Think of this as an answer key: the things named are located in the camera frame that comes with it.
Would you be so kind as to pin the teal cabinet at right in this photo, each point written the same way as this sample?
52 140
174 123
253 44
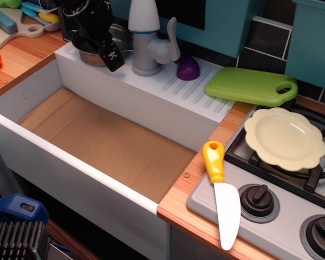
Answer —
306 54

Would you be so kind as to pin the white toy sink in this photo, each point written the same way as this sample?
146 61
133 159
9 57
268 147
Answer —
175 109

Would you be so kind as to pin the beige wooden cutting board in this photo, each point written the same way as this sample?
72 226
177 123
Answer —
24 30

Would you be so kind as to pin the black stove knob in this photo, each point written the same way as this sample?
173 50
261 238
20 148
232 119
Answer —
312 236
258 203

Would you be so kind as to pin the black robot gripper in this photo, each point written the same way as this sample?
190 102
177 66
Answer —
95 19

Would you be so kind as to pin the purple toy eggplant half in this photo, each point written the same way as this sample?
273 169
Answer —
188 68

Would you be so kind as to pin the black ribbed heat sink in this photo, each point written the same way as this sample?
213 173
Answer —
25 240

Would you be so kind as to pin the green plastic cutting board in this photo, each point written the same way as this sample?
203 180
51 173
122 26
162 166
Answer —
252 86

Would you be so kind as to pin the yellow toy corn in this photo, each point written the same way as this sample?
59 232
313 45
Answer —
49 17

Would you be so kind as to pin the cream scalloped plate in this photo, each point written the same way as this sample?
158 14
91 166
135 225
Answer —
284 139

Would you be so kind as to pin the black burner grate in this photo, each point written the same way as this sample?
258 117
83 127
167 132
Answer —
308 184

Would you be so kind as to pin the teal handled toy knife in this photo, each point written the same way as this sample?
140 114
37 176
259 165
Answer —
8 24

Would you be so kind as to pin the yellow handled toy knife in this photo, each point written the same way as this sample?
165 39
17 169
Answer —
227 197

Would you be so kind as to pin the blue clamp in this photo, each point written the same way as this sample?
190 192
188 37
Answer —
20 208

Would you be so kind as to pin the grey toy faucet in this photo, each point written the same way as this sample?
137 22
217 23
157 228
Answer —
150 52

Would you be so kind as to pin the small stainless steel pot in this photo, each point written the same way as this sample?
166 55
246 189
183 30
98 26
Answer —
121 38

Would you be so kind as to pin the teal toy utensil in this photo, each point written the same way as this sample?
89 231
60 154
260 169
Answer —
32 10

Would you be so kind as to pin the green toy vegetable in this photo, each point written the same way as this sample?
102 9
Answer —
13 4

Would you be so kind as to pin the cardboard sheet in sink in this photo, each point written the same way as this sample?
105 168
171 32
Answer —
143 160

